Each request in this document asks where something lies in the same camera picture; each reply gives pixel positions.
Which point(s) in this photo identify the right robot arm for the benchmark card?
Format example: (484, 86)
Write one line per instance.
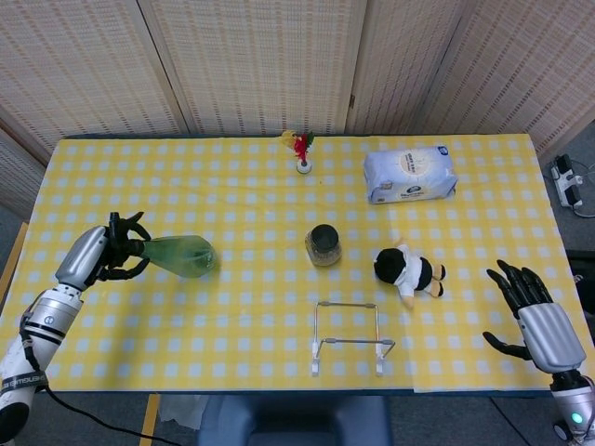
(574, 402)

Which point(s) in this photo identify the white power strip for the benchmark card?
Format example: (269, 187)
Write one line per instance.
(567, 179)

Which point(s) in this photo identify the white tissue pack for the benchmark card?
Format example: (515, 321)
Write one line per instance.
(409, 175)

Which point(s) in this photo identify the glass jar with black lid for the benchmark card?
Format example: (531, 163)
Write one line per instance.
(323, 245)

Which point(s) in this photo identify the yellow white checkered tablecloth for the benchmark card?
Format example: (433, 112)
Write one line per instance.
(288, 302)

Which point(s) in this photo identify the black and white plush toy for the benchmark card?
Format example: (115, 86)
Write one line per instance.
(409, 271)

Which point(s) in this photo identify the woven folding screen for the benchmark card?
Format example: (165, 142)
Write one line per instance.
(260, 65)

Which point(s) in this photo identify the colourful feather shuttlecock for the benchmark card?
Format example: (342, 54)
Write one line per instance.
(302, 149)

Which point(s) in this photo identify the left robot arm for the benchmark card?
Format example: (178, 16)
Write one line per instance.
(35, 339)

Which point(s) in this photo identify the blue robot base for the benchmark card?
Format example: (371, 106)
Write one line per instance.
(297, 418)

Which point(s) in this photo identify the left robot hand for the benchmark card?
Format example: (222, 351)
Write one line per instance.
(93, 255)

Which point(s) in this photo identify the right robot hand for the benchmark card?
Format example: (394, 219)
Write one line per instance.
(541, 320)

